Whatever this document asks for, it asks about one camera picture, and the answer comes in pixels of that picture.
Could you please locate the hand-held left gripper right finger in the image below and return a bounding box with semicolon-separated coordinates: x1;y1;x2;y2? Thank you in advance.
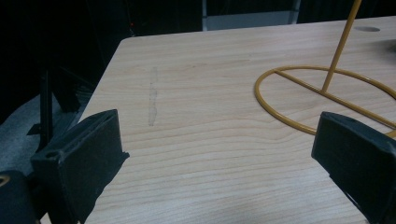
311;111;396;224

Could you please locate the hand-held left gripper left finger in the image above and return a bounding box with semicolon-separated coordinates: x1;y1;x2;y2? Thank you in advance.
30;108;131;224

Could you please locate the black metal stand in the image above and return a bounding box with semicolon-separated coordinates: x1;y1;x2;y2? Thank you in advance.
26;66;94;153

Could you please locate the yellow metal wire stand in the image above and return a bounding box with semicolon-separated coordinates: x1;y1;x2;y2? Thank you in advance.
253;0;396;139

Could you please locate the grey metal frame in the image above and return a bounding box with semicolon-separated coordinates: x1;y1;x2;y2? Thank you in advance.
201;0;303;32

